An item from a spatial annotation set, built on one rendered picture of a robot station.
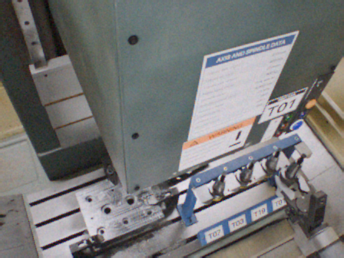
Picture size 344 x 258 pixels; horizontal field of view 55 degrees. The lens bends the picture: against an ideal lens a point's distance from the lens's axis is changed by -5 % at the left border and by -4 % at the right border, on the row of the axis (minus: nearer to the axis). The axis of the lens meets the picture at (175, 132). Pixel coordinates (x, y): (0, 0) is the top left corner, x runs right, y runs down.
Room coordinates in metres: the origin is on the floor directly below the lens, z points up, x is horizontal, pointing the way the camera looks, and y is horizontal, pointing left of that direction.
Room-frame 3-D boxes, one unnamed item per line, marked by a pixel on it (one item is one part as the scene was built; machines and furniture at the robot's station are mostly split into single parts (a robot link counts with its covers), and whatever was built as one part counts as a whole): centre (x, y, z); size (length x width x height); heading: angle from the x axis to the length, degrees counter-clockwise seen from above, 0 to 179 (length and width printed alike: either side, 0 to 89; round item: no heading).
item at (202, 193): (0.49, -0.12, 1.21); 0.07 x 0.05 x 0.01; 33
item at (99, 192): (0.49, 0.18, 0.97); 0.29 x 0.23 x 0.05; 123
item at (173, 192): (0.56, 0.01, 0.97); 0.13 x 0.03 x 0.15; 123
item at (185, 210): (0.53, -0.09, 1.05); 0.10 x 0.05 x 0.30; 33
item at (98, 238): (0.32, 0.27, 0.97); 0.13 x 0.03 x 0.15; 123
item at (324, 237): (0.35, -0.48, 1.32); 0.08 x 0.05 x 0.08; 123
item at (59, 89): (0.88, 0.32, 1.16); 0.48 x 0.05 x 0.51; 123
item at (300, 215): (0.42, -0.44, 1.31); 0.12 x 0.08 x 0.09; 32
